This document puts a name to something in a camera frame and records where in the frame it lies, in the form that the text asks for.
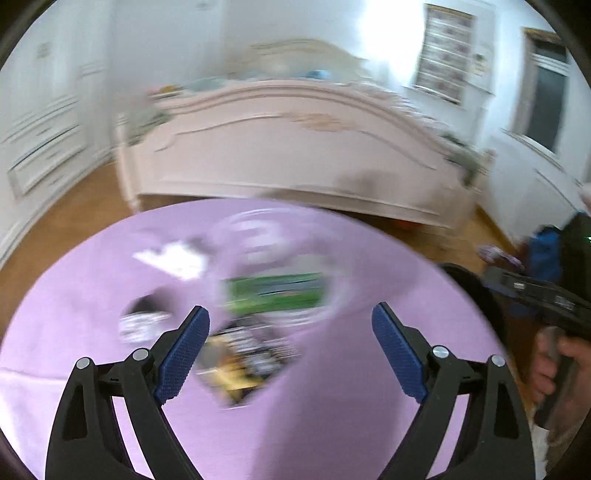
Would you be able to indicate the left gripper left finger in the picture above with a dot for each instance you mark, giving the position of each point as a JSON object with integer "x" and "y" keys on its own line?
{"x": 86, "y": 441}

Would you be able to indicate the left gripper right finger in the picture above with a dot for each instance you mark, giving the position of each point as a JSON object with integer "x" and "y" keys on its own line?
{"x": 494, "y": 441}

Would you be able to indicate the black yellow snack wrapper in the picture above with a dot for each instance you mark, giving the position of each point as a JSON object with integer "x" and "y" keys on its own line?
{"x": 242, "y": 357}

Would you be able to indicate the black trash bin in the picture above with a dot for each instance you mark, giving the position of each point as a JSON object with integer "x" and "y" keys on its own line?
{"x": 508, "y": 326}

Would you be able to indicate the person's right hand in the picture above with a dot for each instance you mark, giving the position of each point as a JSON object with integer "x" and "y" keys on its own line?
{"x": 545, "y": 364}

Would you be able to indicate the blue towel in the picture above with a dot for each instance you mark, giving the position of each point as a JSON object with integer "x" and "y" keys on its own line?
{"x": 543, "y": 259}

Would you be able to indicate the purple round tablecloth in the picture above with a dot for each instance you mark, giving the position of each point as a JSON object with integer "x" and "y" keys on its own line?
{"x": 337, "y": 413}

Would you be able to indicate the green gum pack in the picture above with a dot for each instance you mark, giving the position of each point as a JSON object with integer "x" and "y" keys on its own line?
{"x": 264, "y": 294}

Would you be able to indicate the dark window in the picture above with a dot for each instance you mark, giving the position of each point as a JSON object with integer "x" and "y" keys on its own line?
{"x": 544, "y": 83}

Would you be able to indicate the floral window blind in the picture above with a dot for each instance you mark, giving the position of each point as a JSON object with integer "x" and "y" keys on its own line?
{"x": 444, "y": 60}

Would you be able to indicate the blue plush toy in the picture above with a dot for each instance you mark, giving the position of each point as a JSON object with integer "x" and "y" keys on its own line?
{"x": 317, "y": 74}

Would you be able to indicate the white wardrobe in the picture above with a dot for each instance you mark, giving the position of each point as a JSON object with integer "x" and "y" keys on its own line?
{"x": 54, "y": 129}

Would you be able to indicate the white bed frame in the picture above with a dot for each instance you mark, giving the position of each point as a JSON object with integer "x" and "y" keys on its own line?
{"x": 349, "y": 144}

